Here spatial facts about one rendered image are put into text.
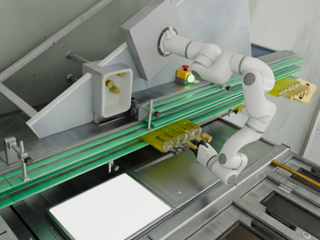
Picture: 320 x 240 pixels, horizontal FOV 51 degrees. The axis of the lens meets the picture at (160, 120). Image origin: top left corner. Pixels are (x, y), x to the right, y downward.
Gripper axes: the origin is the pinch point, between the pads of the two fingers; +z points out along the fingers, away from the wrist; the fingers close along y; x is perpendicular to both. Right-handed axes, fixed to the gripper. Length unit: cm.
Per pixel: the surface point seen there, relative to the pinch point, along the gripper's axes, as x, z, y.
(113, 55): 30, 34, 38
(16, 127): 72, 73, -14
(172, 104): 1.8, 20.9, 13.8
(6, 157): 84, 9, 10
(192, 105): -17.3, 28.7, 5.9
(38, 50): 55, 84, 27
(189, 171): 3.3, -3.1, -12.5
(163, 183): 20.5, -6.5, -12.3
